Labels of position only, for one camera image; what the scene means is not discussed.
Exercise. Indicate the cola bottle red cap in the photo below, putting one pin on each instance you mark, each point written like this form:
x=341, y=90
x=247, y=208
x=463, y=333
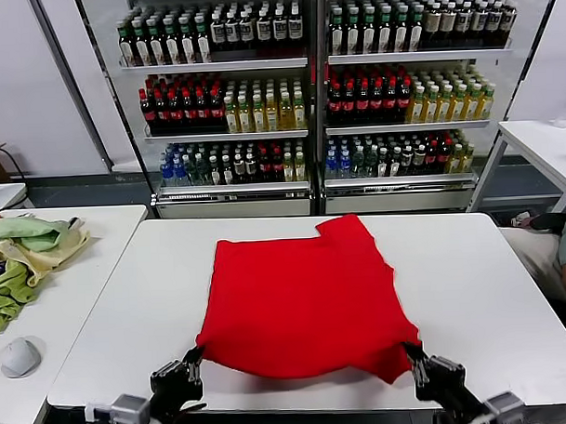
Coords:
x=264, y=167
x=162, y=115
x=202, y=113
x=335, y=105
x=349, y=105
x=148, y=115
x=216, y=113
x=277, y=166
x=431, y=158
x=377, y=104
x=363, y=104
x=444, y=157
x=189, y=114
x=404, y=103
x=175, y=114
x=390, y=103

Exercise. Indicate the white table with legs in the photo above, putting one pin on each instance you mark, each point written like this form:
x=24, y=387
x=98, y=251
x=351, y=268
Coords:
x=541, y=142

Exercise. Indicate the lime green garment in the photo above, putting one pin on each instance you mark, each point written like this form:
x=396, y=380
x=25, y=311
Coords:
x=7, y=296

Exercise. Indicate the dark bottle green cap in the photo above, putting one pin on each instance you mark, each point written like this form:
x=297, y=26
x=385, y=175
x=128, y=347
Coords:
x=127, y=47
x=401, y=33
x=352, y=35
x=336, y=35
x=369, y=34
x=385, y=34
x=188, y=45
x=203, y=45
x=142, y=47
x=172, y=46
x=157, y=46
x=416, y=33

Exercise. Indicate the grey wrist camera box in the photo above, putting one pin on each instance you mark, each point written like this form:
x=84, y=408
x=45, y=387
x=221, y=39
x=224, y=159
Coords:
x=130, y=410
x=503, y=406

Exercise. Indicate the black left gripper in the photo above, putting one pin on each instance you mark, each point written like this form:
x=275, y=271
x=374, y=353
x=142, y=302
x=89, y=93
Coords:
x=177, y=388

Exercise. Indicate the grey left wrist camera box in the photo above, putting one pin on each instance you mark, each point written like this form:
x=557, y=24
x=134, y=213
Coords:
x=130, y=410

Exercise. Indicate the dark drink bottle white cap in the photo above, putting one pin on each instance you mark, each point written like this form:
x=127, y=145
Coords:
x=419, y=158
x=239, y=167
x=227, y=171
x=215, y=171
x=406, y=159
x=383, y=164
x=395, y=164
x=251, y=166

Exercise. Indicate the dark bottle beige label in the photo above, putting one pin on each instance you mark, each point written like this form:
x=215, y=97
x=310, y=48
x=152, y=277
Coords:
x=463, y=22
x=432, y=23
x=493, y=21
x=478, y=21
x=448, y=22
x=509, y=20

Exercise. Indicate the drinks display cabinet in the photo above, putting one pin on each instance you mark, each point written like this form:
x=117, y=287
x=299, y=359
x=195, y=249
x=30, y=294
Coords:
x=421, y=56
x=213, y=65

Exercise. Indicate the grey slanted post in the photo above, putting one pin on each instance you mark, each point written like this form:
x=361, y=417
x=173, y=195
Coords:
x=69, y=84

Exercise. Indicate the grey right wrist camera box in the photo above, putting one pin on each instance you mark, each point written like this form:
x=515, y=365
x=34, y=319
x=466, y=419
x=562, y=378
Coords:
x=503, y=406

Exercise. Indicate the pale green garment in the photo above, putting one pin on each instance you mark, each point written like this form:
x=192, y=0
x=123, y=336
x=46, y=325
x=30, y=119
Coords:
x=32, y=230

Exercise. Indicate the red shirt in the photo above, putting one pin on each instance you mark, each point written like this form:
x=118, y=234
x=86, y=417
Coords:
x=304, y=295

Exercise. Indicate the yellow drink bottle green cap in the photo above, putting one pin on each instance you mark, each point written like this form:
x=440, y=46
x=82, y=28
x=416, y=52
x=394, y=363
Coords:
x=459, y=104
x=474, y=104
x=418, y=106
x=285, y=114
x=231, y=116
x=271, y=114
x=258, y=115
x=446, y=105
x=244, y=115
x=432, y=105
x=299, y=114
x=488, y=103

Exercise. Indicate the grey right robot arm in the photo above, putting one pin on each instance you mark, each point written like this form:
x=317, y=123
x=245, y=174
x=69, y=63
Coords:
x=478, y=421

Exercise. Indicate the black padded object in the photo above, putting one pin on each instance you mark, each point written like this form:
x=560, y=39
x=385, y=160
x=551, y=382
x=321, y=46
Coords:
x=548, y=221

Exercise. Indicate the small patterned cloth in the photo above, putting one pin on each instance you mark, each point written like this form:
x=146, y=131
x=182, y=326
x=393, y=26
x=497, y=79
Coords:
x=520, y=218

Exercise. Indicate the green tinted water bottle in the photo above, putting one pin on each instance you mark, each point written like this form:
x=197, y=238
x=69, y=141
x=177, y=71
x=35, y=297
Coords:
x=358, y=163
x=202, y=170
x=370, y=162
x=191, y=171

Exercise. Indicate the seated person beige trousers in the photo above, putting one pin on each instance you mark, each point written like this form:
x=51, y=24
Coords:
x=535, y=254

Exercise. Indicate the dark tea bottle white label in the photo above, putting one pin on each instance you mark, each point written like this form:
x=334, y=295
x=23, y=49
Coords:
x=246, y=33
x=217, y=34
x=279, y=30
x=231, y=33
x=263, y=30
x=295, y=29

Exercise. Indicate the grey computer mouse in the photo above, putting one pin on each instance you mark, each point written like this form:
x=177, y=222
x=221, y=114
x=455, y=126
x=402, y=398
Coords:
x=19, y=357

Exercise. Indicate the yellow drink bottle white cap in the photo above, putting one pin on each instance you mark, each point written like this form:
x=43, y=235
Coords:
x=468, y=158
x=456, y=159
x=289, y=169
x=300, y=168

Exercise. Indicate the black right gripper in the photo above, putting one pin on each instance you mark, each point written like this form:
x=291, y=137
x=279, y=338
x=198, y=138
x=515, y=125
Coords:
x=445, y=385

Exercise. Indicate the cream garment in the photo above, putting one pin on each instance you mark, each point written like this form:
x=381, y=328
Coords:
x=57, y=262

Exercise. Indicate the blue water bottle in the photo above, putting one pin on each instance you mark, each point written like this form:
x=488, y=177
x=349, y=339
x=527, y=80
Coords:
x=179, y=171
x=332, y=165
x=166, y=172
x=345, y=164

